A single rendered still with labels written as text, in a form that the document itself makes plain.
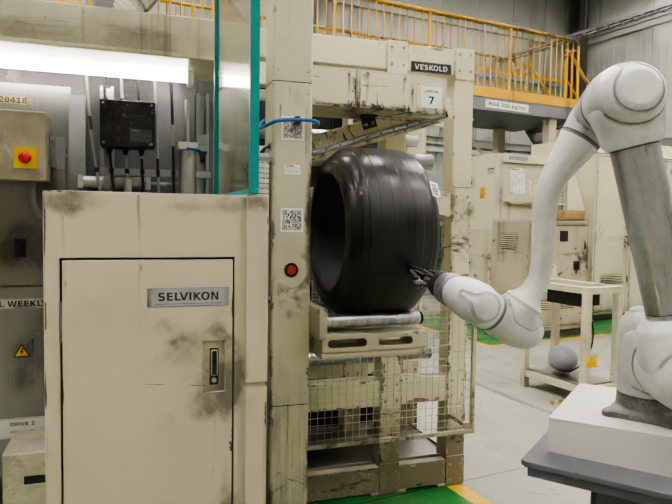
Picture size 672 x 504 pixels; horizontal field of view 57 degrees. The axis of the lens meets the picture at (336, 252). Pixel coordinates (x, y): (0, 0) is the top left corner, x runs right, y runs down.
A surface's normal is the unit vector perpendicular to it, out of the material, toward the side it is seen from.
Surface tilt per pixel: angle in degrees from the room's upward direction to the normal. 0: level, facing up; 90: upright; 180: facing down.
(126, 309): 90
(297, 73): 90
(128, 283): 90
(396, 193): 65
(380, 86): 90
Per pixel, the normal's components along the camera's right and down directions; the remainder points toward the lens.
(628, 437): -0.55, 0.04
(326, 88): 0.32, 0.05
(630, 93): -0.10, -0.08
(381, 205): 0.30, -0.25
